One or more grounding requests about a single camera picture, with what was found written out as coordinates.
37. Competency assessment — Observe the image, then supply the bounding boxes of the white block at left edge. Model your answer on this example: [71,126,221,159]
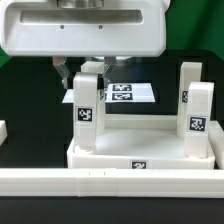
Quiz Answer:
[0,120,7,146]

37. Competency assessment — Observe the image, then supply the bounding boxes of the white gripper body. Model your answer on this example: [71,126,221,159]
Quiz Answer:
[0,0,166,57]

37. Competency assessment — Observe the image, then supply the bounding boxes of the white desk tabletop tray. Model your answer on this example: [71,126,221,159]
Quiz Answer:
[67,114,215,170]

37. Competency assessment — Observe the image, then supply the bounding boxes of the white marker base plate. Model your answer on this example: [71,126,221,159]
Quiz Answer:
[62,83,156,104]

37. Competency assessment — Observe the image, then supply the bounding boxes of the white L-shaped fence wall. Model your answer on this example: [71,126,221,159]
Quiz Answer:
[0,123,224,198]

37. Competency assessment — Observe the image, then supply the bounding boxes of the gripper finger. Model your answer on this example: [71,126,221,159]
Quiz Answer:
[52,56,74,89]
[98,57,116,88]

